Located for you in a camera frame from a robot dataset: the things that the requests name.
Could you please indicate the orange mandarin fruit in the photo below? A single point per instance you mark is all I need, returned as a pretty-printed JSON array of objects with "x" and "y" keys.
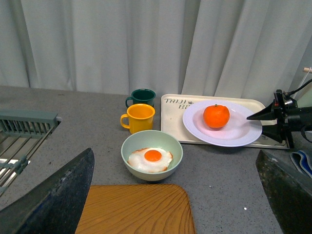
[{"x": 216, "y": 116}]

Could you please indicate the white round plate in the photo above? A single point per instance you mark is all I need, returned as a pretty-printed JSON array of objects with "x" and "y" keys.
[{"x": 237, "y": 132}]

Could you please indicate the yellow enamel mug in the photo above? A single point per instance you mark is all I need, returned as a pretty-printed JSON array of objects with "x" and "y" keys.
[{"x": 139, "y": 117}]

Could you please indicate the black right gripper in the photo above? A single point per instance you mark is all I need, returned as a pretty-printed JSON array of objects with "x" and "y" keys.
[{"x": 290, "y": 118}]

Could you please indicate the dark green enamel mug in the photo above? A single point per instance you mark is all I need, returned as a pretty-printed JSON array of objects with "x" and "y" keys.
[{"x": 145, "y": 96}]

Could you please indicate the wooden rack handle bar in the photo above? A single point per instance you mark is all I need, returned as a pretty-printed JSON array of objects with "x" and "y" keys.
[{"x": 307, "y": 70}]

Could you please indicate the light green bowl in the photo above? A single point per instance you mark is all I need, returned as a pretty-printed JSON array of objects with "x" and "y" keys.
[{"x": 149, "y": 139}]

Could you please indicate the fake fried egg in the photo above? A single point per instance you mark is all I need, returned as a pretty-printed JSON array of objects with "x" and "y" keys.
[{"x": 151, "y": 160}]

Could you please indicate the beige bear serving tray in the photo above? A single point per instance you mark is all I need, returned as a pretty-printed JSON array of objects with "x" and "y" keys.
[{"x": 173, "y": 107}]

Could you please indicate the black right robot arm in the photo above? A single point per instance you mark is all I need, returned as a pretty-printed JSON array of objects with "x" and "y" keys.
[{"x": 288, "y": 189}]

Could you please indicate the metal dish drying rack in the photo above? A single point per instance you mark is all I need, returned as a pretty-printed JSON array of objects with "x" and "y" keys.
[{"x": 22, "y": 132}]

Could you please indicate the grey blue folded cloth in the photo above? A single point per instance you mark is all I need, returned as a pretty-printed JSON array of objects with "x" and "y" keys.
[{"x": 302, "y": 162}]

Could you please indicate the wooden cutting board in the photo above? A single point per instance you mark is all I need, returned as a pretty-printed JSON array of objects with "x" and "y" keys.
[{"x": 137, "y": 209}]

